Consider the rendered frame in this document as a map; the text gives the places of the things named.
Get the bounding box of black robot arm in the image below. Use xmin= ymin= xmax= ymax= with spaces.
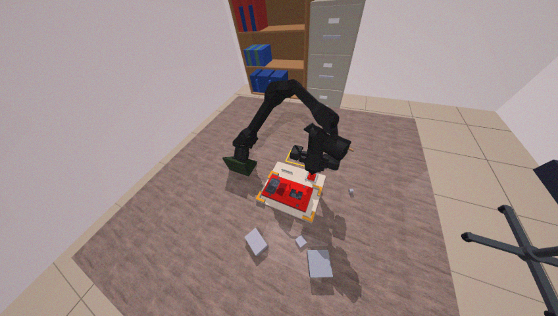
xmin=232 ymin=79 xmax=351 ymax=173

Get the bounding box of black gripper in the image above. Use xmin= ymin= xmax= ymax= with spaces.
xmin=290 ymin=144 xmax=340 ymax=171

